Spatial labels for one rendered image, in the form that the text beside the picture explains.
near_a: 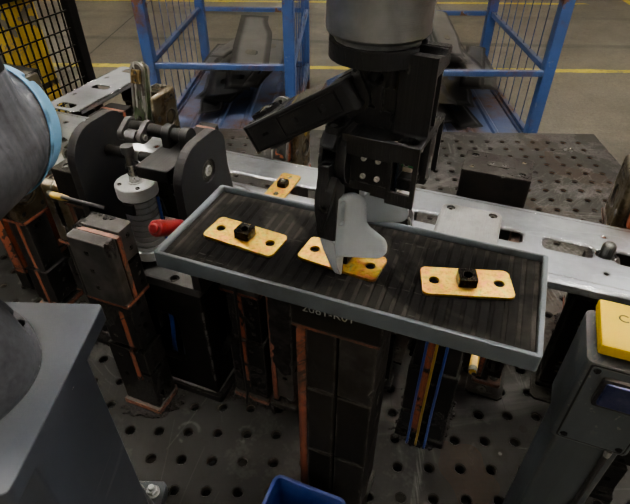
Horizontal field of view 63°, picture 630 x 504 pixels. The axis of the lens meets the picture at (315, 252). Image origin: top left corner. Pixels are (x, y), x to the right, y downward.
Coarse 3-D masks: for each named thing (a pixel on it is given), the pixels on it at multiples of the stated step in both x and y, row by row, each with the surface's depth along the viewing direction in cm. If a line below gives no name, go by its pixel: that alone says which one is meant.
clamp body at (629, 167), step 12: (624, 168) 89; (624, 180) 87; (612, 192) 93; (624, 192) 85; (612, 204) 93; (624, 204) 85; (612, 216) 89; (624, 216) 86; (624, 264) 92; (564, 300) 110
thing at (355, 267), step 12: (312, 240) 53; (300, 252) 52; (312, 252) 52; (324, 252) 52; (324, 264) 50; (348, 264) 50; (360, 264) 50; (372, 264) 51; (384, 264) 50; (360, 276) 49; (372, 276) 49
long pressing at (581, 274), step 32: (64, 128) 111; (256, 160) 100; (416, 192) 91; (416, 224) 83; (512, 224) 83; (544, 224) 83; (576, 224) 83; (576, 256) 77; (576, 288) 72; (608, 288) 71
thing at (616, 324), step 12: (600, 300) 47; (600, 312) 46; (612, 312) 46; (624, 312) 46; (600, 324) 45; (612, 324) 44; (624, 324) 44; (600, 336) 44; (612, 336) 43; (624, 336) 43; (600, 348) 43; (612, 348) 43; (624, 348) 42
